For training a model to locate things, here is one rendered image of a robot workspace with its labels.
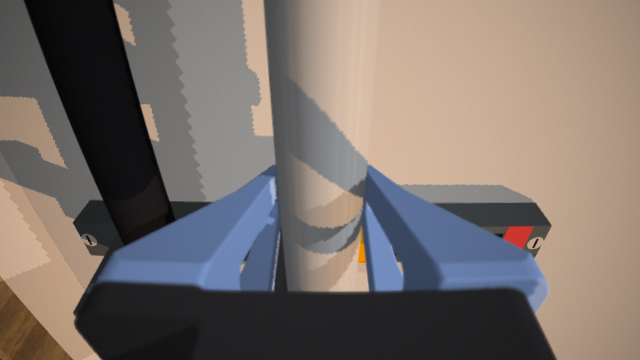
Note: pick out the beige bar with red ends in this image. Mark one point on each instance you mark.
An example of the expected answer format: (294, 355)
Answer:
(321, 64)

